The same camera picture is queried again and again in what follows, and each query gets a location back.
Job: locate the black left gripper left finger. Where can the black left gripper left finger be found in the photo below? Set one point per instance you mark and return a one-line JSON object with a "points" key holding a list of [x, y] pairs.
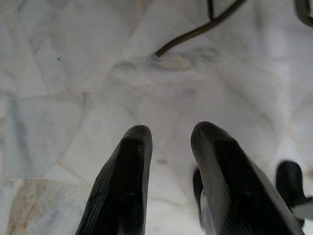
{"points": [[122, 186]]}

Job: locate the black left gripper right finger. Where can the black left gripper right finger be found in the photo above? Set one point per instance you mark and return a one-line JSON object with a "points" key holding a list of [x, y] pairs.
{"points": [[234, 186]]}

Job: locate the black robot left foot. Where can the black robot left foot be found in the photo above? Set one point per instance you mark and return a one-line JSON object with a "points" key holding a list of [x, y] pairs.
{"points": [[289, 181]]}

